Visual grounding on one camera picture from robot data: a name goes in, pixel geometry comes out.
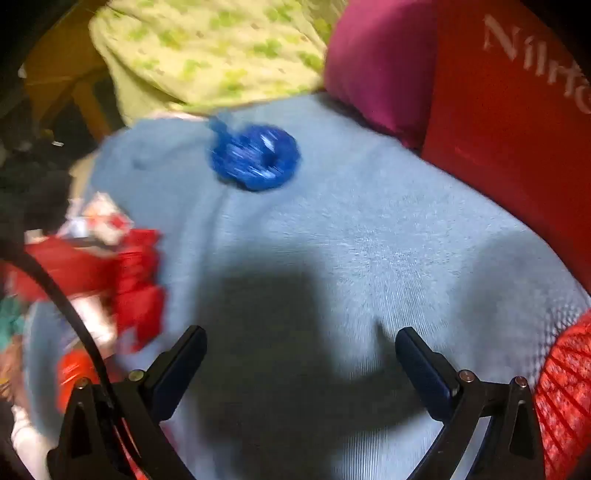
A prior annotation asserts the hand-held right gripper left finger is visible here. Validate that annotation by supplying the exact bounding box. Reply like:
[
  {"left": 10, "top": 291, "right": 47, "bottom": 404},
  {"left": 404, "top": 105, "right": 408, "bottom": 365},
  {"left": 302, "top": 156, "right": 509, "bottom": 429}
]
[{"left": 46, "top": 325, "right": 208, "bottom": 480}]

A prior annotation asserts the red plastic basket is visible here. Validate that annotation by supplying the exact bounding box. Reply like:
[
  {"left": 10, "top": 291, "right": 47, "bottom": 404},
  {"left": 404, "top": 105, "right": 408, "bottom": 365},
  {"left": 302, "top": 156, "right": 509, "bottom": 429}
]
[{"left": 533, "top": 309, "right": 591, "bottom": 480}]

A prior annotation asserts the red paper bag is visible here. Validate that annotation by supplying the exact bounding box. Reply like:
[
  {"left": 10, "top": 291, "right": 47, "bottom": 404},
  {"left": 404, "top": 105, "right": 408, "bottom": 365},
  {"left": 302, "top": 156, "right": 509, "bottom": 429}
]
[{"left": 420, "top": 0, "right": 591, "bottom": 296}]

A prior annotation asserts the magenta bag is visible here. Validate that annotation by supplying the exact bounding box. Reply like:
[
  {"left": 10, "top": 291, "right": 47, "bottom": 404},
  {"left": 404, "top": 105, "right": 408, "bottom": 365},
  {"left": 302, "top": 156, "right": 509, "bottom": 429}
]
[{"left": 323, "top": 0, "right": 439, "bottom": 149}]

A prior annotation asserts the black cable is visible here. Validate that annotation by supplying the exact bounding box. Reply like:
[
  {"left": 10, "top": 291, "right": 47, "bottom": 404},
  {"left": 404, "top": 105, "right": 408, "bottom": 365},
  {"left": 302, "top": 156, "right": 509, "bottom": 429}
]
[{"left": 0, "top": 235, "right": 116, "bottom": 407}]

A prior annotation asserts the orange packet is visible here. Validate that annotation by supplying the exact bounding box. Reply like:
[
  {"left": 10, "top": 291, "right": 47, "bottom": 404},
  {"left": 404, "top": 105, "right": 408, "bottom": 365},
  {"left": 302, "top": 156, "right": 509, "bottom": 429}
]
[{"left": 58, "top": 348, "right": 102, "bottom": 411}]

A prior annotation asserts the teal patterned cloth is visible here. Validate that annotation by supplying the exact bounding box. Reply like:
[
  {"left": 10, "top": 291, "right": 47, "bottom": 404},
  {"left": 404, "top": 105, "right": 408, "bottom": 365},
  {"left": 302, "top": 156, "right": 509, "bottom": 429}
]
[{"left": 0, "top": 295, "right": 33, "bottom": 352}]

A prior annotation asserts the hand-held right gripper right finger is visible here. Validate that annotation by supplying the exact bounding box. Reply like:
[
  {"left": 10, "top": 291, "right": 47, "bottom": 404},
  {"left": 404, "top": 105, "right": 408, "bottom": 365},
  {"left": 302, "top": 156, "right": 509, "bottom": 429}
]
[{"left": 394, "top": 327, "right": 548, "bottom": 480}]

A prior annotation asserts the blue foil wrapper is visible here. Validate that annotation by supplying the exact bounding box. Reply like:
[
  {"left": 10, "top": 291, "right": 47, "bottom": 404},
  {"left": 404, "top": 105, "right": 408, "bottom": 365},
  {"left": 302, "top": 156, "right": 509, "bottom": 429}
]
[{"left": 208, "top": 115, "right": 302, "bottom": 192}]

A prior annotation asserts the green patterned quilt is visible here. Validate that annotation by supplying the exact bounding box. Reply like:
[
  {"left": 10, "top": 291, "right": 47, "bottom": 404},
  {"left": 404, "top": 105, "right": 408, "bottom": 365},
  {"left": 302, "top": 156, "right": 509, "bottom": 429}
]
[{"left": 89, "top": 0, "right": 349, "bottom": 125}]

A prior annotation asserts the black cloth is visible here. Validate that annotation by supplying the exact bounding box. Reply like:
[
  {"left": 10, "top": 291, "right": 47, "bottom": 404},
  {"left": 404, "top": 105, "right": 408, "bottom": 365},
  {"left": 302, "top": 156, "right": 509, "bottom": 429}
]
[{"left": 0, "top": 138, "right": 93, "bottom": 241}]

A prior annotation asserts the red foil wrapper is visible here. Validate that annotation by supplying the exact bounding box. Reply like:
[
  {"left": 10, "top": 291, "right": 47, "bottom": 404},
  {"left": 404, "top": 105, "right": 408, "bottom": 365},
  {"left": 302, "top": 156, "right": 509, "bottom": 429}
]
[{"left": 113, "top": 228, "right": 166, "bottom": 355}]

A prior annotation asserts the red white snack packet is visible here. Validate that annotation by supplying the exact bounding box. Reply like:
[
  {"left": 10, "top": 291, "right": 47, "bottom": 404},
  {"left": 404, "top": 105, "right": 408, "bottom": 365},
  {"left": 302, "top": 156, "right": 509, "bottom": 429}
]
[{"left": 67, "top": 191, "right": 134, "bottom": 247}]

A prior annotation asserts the light blue blanket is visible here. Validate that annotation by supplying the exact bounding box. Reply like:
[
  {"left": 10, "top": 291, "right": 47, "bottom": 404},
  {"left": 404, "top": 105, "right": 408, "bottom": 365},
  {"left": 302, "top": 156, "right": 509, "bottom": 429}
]
[{"left": 23, "top": 92, "right": 591, "bottom": 480}]

